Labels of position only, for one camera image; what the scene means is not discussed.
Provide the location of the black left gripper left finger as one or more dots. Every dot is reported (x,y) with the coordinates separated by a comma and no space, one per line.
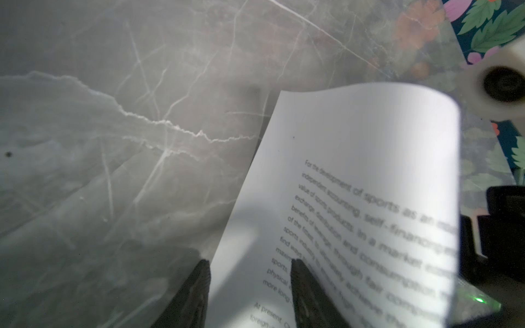
(188,307)

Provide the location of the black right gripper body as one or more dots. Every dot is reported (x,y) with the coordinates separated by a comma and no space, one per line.
(501,233)

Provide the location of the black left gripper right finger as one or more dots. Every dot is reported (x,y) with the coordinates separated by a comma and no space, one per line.
(312,307)

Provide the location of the white printed paper sheet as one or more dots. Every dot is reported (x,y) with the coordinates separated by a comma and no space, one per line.
(361,185)

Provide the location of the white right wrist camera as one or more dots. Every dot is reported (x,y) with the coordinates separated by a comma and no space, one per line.
(494,88)

